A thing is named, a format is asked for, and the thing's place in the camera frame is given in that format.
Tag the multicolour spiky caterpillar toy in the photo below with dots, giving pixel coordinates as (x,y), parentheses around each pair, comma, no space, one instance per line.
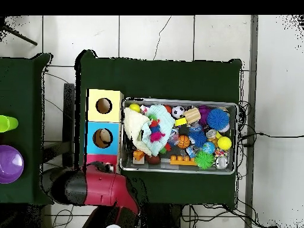
(154,129)

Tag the light blue waffle cloth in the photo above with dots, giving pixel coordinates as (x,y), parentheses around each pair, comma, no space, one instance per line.
(166,121)

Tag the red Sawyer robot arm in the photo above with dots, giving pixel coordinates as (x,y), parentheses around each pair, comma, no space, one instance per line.
(102,187)

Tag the shallow clear mesh bin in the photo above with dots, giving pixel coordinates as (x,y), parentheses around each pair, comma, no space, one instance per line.
(171,101)

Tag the wooden box with three holes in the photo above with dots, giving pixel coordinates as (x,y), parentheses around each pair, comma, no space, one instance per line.
(104,117)

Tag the small soccer ball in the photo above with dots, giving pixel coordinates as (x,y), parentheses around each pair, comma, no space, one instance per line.
(178,111)

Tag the small basketball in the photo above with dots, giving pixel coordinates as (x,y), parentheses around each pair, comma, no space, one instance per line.
(183,142)

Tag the striped wooden block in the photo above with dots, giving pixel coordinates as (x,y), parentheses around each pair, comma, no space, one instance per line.
(192,115)

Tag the long orange toy brick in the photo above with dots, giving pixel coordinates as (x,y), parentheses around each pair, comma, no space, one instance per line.
(184,161)

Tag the dark green table cloth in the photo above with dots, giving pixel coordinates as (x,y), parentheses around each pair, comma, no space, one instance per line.
(154,78)
(26,95)

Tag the plain green spiky ball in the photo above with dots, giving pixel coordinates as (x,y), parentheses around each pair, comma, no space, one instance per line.
(204,160)

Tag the large blue spiky ball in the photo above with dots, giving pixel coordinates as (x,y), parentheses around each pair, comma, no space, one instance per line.
(218,119)

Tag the yellow plastic ball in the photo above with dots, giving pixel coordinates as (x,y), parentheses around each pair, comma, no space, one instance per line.
(224,143)

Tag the lime green cup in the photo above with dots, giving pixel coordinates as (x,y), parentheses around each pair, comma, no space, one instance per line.
(8,123)

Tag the purple plastic bowl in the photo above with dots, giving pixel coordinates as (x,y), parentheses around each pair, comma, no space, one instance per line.
(10,163)

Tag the black rod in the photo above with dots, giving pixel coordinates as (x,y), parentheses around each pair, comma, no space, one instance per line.
(23,38)

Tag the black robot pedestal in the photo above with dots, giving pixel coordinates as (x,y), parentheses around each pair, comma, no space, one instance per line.
(161,218)

